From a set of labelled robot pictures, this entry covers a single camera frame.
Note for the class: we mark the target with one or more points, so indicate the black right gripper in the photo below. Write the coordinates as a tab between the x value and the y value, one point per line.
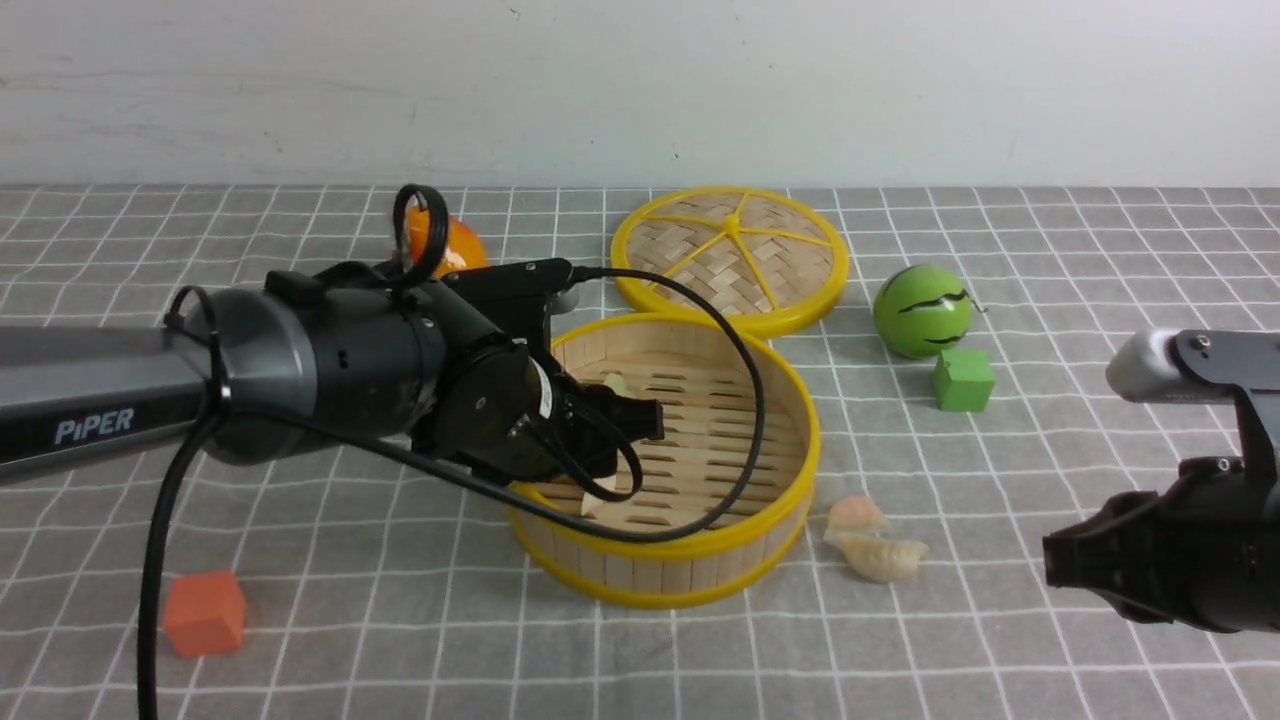
1153	558

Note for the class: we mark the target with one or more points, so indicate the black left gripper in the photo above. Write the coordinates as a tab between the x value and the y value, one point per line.
507	419

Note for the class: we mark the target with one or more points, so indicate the pale green dumpling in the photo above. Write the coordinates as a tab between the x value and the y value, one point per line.
617	384

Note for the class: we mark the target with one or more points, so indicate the pink tinted dumpling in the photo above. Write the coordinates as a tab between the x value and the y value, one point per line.
855	514

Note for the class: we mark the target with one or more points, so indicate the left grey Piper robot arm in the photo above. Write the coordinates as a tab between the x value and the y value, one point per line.
338	348

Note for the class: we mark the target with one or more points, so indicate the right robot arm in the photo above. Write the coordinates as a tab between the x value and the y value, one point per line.
1250	579

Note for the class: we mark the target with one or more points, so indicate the bamboo steamer tray yellow rim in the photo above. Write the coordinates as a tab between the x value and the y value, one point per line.
690	366

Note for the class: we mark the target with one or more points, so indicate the bamboo steamer lid yellow rim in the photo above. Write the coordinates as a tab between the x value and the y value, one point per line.
769	263

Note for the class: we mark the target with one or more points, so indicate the orange red toy pear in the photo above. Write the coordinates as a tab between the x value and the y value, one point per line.
464	250

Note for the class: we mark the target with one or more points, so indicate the grey checked tablecloth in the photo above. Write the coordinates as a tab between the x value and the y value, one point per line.
374	594

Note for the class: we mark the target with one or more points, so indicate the green foam cube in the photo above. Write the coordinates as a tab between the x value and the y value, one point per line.
963	380

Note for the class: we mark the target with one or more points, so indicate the green toy watermelon ball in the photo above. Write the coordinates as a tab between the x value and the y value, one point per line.
922	310

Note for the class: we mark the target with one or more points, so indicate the orange foam cube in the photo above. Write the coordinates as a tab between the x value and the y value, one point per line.
204	614

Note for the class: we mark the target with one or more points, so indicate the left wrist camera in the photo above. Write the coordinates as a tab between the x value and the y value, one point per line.
520	298

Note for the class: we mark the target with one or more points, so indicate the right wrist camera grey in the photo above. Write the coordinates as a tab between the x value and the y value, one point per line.
1199	367

